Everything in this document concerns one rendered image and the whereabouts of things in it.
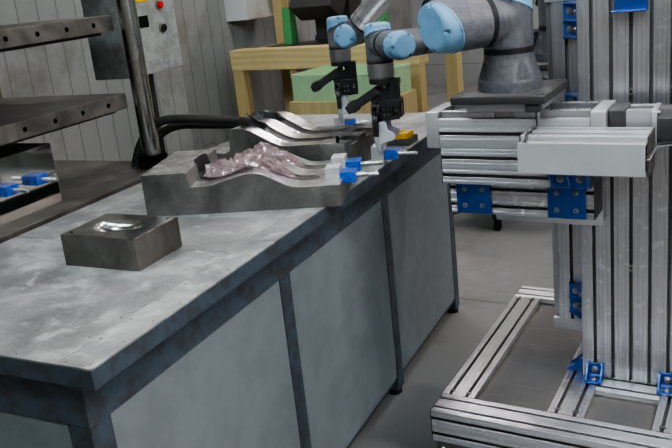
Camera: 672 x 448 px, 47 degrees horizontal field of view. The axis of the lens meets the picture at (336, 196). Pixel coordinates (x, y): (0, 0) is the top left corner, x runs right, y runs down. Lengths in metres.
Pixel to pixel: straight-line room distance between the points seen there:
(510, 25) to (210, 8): 4.34
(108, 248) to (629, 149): 1.09
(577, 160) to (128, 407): 1.02
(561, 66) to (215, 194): 0.93
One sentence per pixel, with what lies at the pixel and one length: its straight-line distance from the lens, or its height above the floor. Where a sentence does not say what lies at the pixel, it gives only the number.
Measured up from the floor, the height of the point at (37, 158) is 0.93.
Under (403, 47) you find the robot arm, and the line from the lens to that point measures 2.08.
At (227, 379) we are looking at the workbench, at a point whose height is 0.55.
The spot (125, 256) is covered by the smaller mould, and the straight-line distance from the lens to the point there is 1.67.
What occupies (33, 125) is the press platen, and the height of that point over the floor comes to 1.02.
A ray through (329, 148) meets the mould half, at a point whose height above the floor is 0.88.
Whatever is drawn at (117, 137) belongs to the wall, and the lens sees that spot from 5.23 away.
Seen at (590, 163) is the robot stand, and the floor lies 0.91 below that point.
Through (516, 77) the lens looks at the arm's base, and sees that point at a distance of 1.86.
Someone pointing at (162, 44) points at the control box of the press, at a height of 1.16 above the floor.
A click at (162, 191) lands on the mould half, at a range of 2.00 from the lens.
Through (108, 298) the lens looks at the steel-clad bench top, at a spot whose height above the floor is 0.80.
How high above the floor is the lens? 1.35
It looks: 16 degrees down
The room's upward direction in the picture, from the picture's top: 6 degrees counter-clockwise
